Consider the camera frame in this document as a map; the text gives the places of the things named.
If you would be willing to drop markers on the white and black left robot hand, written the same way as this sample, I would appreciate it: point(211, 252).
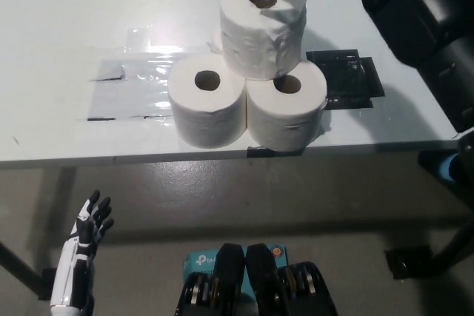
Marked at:
point(74, 264)

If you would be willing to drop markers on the white toilet paper roll with tape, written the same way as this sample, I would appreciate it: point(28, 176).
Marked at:
point(255, 42)

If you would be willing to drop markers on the black diagonal table leg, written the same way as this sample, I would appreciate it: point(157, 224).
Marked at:
point(20, 268)
point(453, 243)

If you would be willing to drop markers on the black square tape patch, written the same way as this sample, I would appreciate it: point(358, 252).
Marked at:
point(348, 79)

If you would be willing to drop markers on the teal tp-link box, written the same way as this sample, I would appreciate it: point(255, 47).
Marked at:
point(198, 262)

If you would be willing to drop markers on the black tape strip on table edge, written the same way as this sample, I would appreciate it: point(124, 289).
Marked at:
point(260, 151)

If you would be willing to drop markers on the clear tape sheet over grey patch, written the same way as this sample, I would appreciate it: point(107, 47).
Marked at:
point(127, 92)

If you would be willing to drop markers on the black object with blue part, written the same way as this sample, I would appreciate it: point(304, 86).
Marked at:
point(448, 171)

